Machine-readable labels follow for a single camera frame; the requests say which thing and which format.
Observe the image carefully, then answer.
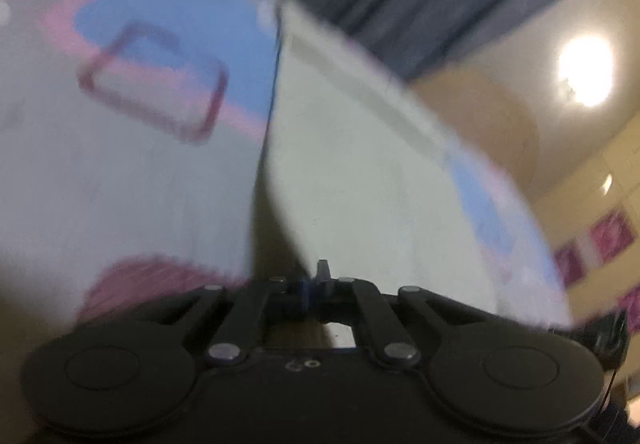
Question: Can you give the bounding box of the white knit sweater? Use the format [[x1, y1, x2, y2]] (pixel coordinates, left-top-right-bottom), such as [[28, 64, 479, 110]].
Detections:
[[247, 4, 574, 361]]

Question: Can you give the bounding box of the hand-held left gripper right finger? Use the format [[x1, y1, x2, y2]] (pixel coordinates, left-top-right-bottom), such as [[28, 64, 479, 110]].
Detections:
[[310, 260, 452, 369]]

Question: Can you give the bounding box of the patterned bed sheet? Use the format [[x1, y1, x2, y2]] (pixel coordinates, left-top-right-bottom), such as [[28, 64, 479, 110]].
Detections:
[[0, 0, 574, 331]]

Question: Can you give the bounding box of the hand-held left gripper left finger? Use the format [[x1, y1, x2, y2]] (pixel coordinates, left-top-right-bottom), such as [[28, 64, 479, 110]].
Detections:
[[162, 277, 309, 364]]

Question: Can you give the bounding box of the pink wall sticker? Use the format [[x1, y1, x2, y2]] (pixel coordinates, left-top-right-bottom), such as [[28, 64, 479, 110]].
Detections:
[[617, 286, 640, 331], [554, 244, 584, 285], [590, 208, 637, 265]]

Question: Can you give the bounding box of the glowing wall lamp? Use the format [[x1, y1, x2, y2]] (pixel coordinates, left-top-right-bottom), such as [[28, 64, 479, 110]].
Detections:
[[556, 36, 617, 107]]

